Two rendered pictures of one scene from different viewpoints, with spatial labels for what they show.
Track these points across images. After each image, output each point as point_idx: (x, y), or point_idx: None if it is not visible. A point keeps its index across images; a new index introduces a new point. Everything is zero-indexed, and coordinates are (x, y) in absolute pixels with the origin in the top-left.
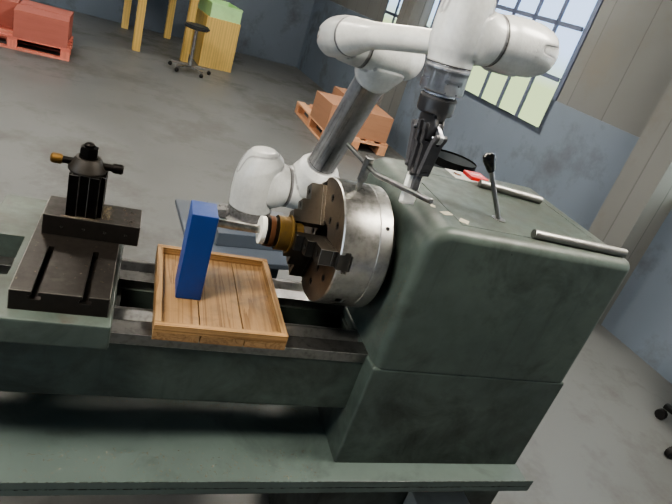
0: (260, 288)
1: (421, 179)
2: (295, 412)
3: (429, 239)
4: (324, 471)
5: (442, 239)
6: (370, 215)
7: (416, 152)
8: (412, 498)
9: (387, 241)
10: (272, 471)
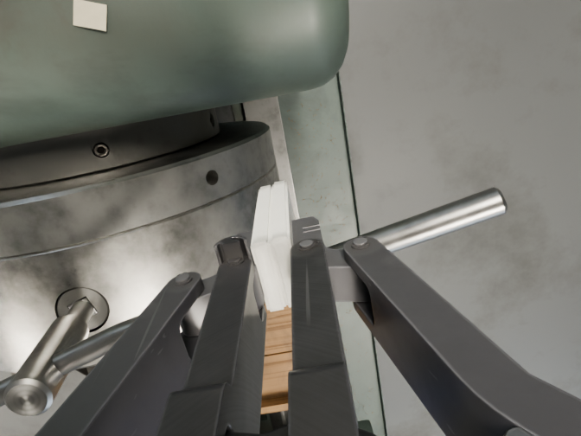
0: None
1: (286, 226)
2: None
3: (333, 70)
4: (316, 92)
5: (348, 22)
6: (196, 246)
7: (258, 378)
8: None
9: (239, 163)
10: (327, 157)
